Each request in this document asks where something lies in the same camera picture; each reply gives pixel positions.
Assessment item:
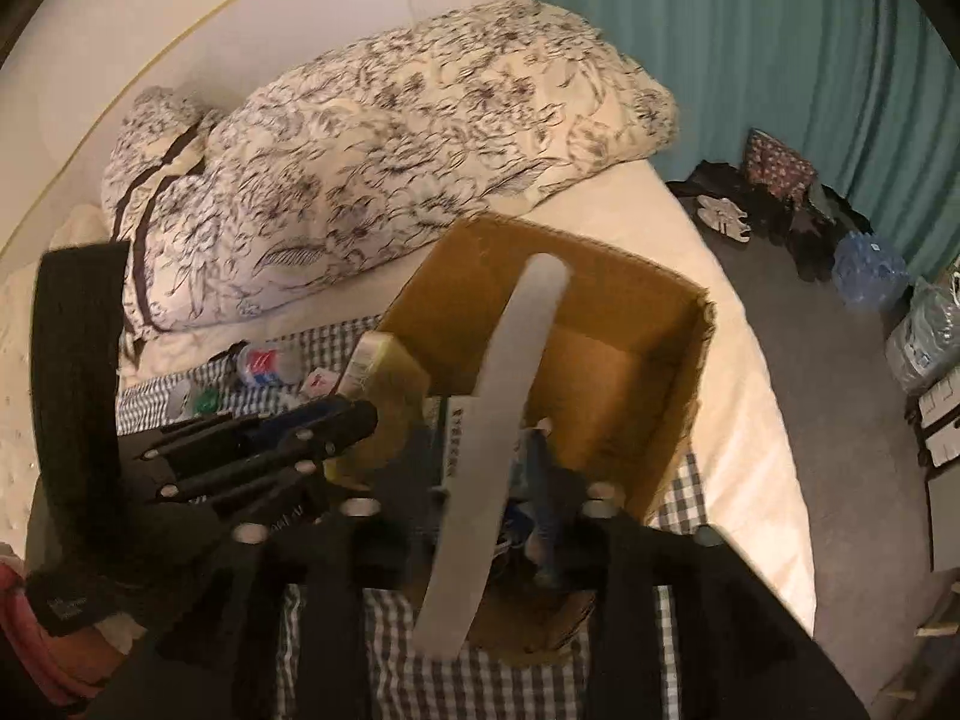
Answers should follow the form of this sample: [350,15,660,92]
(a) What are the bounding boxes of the floral duvet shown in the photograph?
[101,1,680,342]

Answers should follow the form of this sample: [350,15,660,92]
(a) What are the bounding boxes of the blue water bottle pack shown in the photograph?
[832,232,910,310]

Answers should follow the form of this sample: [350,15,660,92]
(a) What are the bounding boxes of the white bed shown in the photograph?
[0,157,818,638]

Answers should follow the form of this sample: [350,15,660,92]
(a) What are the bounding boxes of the wooden frame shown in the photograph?
[874,592,960,706]

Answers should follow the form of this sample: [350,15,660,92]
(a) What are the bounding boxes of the person's left forearm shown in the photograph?
[0,559,121,700]

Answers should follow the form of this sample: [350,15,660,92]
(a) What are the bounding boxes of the plastic bottle red blue label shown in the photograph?
[236,345,301,387]

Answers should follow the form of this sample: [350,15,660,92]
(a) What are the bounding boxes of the white strip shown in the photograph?
[415,251,572,662]

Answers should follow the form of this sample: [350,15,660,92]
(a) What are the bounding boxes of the teal curtain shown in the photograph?
[521,0,960,286]

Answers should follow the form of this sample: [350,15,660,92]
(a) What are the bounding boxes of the checked cloth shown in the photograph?
[116,315,713,720]

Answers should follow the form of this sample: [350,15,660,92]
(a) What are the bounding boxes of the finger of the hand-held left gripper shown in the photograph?
[135,396,353,460]
[154,399,380,511]

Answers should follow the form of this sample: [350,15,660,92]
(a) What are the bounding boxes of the pile of black shoes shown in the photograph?
[667,161,875,282]

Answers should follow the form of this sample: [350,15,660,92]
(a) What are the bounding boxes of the cardboard box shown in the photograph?
[322,211,713,672]

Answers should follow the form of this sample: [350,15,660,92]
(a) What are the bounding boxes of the patterned bag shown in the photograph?
[742,129,818,203]

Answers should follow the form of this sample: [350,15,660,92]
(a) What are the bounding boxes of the large clear water jug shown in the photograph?
[885,277,960,395]

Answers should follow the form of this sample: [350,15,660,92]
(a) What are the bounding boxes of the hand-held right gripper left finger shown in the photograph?
[142,491,455,720]

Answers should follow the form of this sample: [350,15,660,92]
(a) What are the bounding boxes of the white sandals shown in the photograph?
[694,195,752,242]

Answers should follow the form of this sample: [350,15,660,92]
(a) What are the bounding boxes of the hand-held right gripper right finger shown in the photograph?
[525,427,871,720]

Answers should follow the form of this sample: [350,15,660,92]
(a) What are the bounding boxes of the beige tufted headboard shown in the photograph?
[0,206,106,548]

